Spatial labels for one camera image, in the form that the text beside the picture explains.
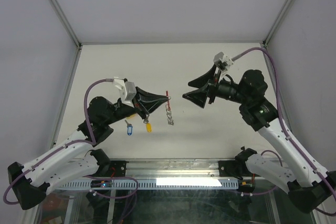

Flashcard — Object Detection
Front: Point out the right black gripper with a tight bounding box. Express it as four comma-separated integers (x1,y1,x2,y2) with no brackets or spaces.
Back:
182,65,249,109

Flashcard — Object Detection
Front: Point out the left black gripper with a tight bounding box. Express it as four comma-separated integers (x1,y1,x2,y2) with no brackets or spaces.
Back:
105,87,169,125

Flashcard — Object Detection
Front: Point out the red handled metal keyring holder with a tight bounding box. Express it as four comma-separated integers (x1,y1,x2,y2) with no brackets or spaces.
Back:
165,90,174,126

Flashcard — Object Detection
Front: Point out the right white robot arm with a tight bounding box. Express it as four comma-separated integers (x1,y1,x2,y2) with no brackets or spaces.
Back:
182,66,335,214

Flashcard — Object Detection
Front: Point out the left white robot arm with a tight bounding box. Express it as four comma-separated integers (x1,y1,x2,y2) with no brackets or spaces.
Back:
3,80,169,210

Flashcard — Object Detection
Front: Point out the yellow tag key lower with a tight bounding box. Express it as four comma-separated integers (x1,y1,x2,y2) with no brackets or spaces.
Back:
143,120,152,133

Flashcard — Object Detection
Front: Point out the blue tag key lower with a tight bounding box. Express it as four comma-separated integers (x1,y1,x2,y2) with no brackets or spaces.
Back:
124,120,133,136

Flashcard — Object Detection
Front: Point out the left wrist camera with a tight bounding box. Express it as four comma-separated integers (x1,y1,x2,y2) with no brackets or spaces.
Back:
113,77,137,106

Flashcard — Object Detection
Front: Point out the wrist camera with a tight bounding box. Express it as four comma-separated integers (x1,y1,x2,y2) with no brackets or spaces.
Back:
113,77,137,106
213,52,234,77

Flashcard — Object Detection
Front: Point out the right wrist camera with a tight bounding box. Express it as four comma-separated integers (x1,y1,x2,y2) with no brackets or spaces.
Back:
213,52,234,77

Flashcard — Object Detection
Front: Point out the aluminium front rail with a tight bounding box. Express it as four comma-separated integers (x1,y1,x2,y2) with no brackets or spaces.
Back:
33,157,314,180

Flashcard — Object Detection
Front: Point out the slotted cable duct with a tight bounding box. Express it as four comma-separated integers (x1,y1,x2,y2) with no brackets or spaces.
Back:
60,177,239,191

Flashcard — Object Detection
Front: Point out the right aluminium frame post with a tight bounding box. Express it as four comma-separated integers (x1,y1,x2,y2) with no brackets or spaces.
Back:
262,0,295,48

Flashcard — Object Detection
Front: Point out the aluminium frame post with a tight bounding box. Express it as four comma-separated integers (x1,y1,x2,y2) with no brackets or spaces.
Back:
262,0,295,48
48,0,82,49

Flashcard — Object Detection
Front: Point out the left aluminium frame post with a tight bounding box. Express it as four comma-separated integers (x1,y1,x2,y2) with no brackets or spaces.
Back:
48,0,82,49

